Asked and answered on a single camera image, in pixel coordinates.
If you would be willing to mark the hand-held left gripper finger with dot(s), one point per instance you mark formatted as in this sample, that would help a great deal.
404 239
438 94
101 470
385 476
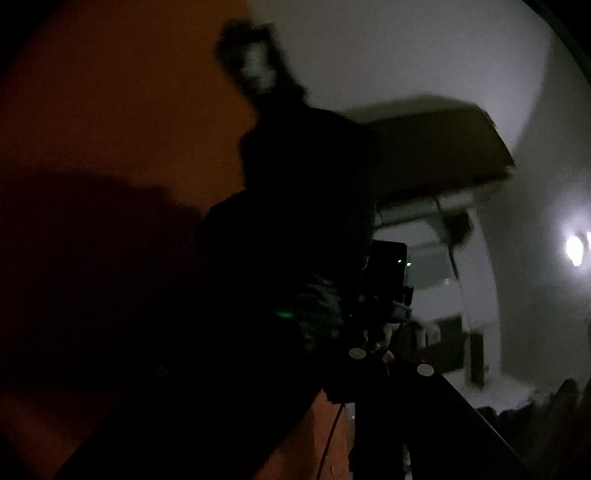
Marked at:
369 383

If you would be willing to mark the black garment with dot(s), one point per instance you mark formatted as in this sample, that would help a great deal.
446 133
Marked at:
286 258

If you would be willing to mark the person's right hand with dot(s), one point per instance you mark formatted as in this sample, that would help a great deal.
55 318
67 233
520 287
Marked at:
383 339

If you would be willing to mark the brown wooden table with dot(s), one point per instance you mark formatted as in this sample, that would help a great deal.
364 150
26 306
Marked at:
438 147

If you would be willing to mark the dark cloth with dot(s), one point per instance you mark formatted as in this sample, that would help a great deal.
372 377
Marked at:
554 424

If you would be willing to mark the black folded printed shirt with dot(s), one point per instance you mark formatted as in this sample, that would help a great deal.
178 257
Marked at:
256 74

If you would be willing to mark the round orange table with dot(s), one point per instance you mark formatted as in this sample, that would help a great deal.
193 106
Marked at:
115 92

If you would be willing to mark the wall lamp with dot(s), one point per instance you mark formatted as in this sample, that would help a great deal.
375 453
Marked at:
575 249

